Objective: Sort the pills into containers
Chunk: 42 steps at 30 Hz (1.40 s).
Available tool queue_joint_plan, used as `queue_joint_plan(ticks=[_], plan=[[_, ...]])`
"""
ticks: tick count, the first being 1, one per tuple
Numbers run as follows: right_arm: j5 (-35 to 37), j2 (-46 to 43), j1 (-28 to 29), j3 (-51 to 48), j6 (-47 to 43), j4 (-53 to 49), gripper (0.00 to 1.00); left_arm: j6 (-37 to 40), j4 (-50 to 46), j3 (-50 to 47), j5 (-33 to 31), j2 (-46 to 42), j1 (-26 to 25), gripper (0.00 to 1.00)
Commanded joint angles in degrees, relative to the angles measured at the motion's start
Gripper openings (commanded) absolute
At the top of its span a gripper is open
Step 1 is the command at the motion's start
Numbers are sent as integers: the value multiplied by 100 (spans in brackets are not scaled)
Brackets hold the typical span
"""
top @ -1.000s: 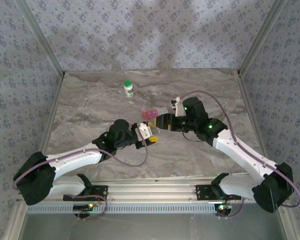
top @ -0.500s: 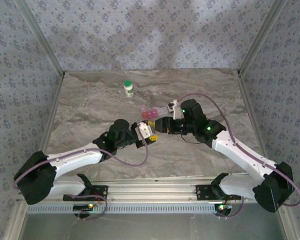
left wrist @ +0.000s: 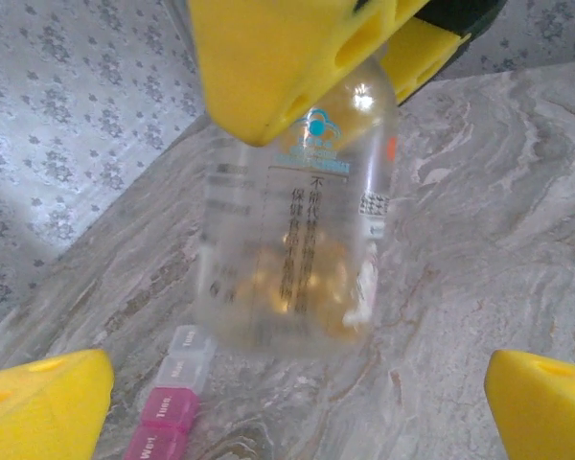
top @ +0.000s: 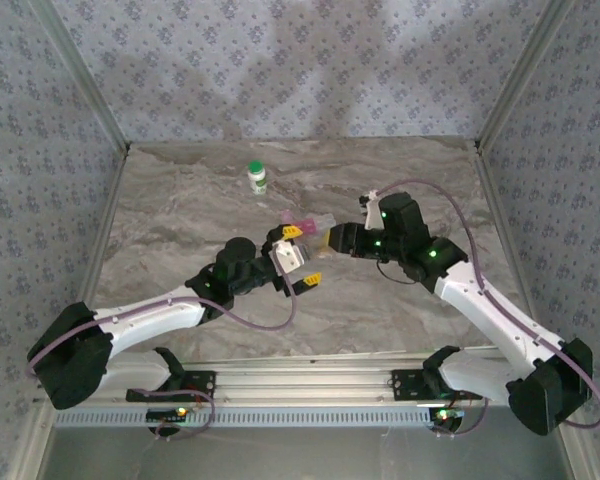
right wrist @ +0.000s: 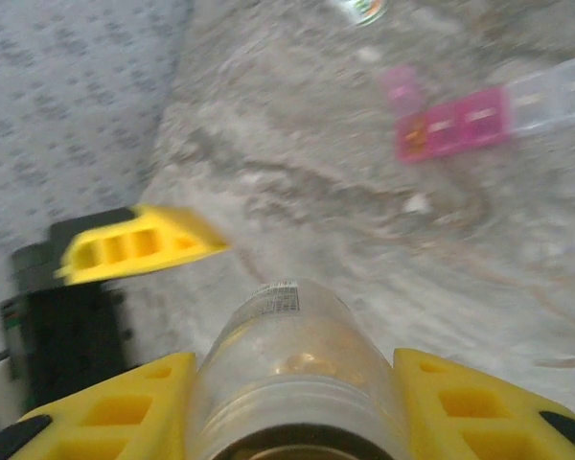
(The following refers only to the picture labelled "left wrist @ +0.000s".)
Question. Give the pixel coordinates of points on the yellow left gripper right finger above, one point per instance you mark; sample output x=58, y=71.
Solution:
x=546, y=412

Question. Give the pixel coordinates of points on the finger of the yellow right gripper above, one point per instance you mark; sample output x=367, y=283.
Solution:
x=426, y=52
x=268, y=62

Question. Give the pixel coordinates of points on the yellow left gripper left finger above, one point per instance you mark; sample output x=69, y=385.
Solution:
x=43, y=407

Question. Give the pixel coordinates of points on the pink and clear pill organizer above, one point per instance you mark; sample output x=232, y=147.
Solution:
x=172, y=407

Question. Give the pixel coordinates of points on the clear pill bottle green cap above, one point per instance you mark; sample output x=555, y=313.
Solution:
x=292, y=230

